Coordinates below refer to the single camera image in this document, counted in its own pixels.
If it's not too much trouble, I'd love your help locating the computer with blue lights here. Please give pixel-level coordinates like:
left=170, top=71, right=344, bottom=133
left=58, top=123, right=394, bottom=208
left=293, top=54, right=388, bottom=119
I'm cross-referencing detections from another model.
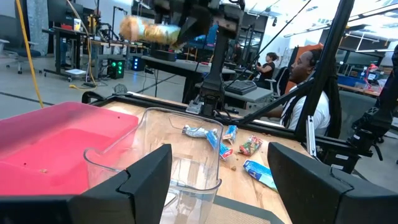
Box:
left=131, top=55, right=146, bottom=72

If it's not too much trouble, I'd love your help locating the silver aluminium bracket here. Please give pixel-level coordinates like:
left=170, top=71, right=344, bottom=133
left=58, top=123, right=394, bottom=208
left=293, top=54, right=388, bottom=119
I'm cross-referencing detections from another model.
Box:
left=305, top=114, right=317, bottom=158

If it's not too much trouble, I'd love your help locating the black keyboard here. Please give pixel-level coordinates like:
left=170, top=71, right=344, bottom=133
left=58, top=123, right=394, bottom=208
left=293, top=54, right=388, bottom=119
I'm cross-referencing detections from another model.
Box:
left=224, top=80, right=258, bottom=96

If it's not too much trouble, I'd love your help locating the blue red-ended granola bar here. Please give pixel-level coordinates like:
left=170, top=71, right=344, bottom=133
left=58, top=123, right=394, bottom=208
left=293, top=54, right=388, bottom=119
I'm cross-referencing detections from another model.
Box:
left=206, top=129, right=234, bottom=161

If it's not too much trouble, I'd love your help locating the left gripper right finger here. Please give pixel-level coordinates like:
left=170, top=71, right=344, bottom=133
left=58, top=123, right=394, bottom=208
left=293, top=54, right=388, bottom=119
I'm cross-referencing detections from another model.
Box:
left=267, top=142, right=398, bottom=224

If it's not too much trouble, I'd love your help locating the grey office chair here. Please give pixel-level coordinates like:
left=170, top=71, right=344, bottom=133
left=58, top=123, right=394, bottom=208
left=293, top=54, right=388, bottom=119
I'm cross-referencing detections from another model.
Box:
left=338, top=90, right=379, bottom=141

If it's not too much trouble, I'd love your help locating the wooden workbench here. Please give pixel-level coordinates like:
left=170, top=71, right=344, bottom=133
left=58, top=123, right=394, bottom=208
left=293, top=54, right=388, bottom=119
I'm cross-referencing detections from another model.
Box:
left=90, top=39, right=149, bottom=78

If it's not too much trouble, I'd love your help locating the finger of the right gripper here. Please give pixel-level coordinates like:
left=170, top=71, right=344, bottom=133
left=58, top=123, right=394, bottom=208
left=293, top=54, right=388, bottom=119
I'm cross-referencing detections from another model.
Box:
left=175, top=14, right=213, bottom=47

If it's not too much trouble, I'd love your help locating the black monitor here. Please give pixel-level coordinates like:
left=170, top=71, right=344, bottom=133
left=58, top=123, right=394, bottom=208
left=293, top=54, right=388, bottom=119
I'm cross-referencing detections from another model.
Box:
left=46, top=0, right=85, bottom=26

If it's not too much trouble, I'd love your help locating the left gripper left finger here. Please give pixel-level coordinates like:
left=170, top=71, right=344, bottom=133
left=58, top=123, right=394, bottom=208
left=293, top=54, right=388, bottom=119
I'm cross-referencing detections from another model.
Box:
left=68, top=144, right=173, bottom=224

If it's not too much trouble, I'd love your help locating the person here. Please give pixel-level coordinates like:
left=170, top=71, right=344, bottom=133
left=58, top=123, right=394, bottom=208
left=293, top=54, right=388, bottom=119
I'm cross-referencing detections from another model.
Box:
left=264, top=48, right=343, bottom=140
left=254, top=52, right=280, bottom=90

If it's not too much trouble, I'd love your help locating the dark office chair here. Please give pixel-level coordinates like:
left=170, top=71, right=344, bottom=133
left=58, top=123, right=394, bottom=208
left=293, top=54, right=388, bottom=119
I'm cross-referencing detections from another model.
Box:
left=0, top=14, right=42, bottom=75

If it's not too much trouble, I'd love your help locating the computer with green lights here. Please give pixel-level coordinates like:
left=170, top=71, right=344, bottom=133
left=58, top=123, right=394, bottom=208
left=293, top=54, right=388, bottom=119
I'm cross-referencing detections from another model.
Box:
left=106, top=58, right=126, bottom=80

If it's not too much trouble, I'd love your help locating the grey desk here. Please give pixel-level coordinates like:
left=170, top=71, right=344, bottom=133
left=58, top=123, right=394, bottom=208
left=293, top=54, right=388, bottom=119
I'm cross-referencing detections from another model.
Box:
left=194, top=81, right=275, bottom=110
left=141, top=55, right=237, bottom=105

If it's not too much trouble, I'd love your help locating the yellow hanging cable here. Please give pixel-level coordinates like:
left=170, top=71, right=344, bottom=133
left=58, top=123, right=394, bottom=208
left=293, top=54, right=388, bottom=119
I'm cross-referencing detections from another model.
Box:
left=14, top=0, right=45, bottom=109

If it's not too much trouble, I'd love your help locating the silver and blue granola bar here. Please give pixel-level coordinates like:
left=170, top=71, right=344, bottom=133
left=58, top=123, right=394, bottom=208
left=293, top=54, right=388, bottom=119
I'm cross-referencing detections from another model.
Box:
left=182, top=124, right=218, bottom=139

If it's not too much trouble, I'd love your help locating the black workbench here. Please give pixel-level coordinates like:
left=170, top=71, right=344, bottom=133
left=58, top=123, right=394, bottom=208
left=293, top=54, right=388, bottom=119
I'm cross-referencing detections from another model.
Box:
left=42, top=26, right=94, bottom=83

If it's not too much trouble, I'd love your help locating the gold granola bar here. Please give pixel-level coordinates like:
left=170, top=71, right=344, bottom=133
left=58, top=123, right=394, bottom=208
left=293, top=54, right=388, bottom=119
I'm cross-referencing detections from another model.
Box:
left=119, top=15, right=182, bottom=47

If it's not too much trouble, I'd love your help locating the blue and orange granola bar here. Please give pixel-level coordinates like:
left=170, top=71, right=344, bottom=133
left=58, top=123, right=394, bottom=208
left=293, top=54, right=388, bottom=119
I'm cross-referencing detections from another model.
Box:
left=222, top=124, right=239, bottom=146

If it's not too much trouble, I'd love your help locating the red green chocolate chip bar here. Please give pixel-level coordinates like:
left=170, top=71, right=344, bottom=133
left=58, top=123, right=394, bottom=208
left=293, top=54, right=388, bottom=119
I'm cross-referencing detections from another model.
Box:
left=238, top=134, right=264, bottom=157

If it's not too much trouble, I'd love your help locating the clear plastic bin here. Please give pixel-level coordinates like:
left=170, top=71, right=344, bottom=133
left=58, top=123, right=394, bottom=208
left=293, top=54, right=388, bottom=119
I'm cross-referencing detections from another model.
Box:
left=83, top=106, right=224, bottom=224

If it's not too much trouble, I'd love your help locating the pink plastic bin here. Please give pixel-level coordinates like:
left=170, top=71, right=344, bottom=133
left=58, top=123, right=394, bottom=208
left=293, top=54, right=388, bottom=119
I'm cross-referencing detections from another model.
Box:
left=0, top=101, right=139, bottom=197

